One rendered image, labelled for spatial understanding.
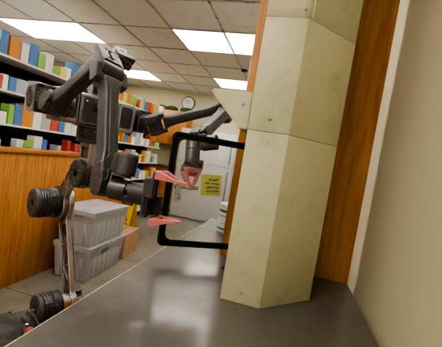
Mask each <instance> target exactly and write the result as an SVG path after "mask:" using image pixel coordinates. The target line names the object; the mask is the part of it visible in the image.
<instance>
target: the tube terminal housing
mask: <svg viewBox="0 0 442 347"><path fill-rule="evenodd" d="M354 51H355V44H353V43H351V42H350V41H347V40H346V39H344V38H342V37H341V36H339V35H337V34H335V33H334V32H331V31H330V30H328V29H326V28H325V27H323V26H321V25H319V24H318V23H316V22H314V21H312V20H310V19H300V18H286V17H266V21H265V26H264V34H263V38H262V46H261V51H260V59H259V63H258V68H257V76H256V80H255V88H254V93H253V101H252V106H251V113H250V118H249V126H248V130H247V135H246V142H245V147H244V155H243V159H242V167H241V172H240V180H239V185H238V192H237V197H236V201H235V209H234V214H233V221H232V226H231V234H230V239H229V247H228V251H227V259H226V264H225V268H224V276H223V281H222V289H221V294H220V298H221V299H225V300H229V301H232V302H236V303H239V304H243V305H247V306H251V307H254V308H266V307H271V306H279V305H283V304H290V303H295V302H302V301H306V300H309V299H310V295H311V288H312V284H313V277H314V272H315V265H316V261H317V254H318V250H319V243H320V238H321V234H322V227H323V223H324V216H325V212H326V205H327V200H328V193H329V189H330V182H331V178H332V173H333V166H334V162H335V155H336V151H337V143H338V139H339V132H340V128H341V121H342V116H343V112H344V105H345V101H346V94H347V89H348V82H349V78H350V71H351V67H352V60H353V55H354Z"/></svg>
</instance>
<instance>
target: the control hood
mask: <svg viewBox="0 0 442 347"><path fill-rule="evenodd" d="M212 91H213V93H214V95H215V97H216V98H217V99H218V100H219V102H220V103H221V105H222V106H223V108H224V109H225V110H226V111H227V113H228V115H229V116H230V117H231V119H232V120H233V122H234V123H235V124H236V125H237V127H238V128H239V129H241V130H242V131H243V132H244V133H245V134H247V130H248V126H249V118H250V113H251V106H252V101H253V92H243V91H235V90H224V89H217V88H213V90H212Z"/></svg>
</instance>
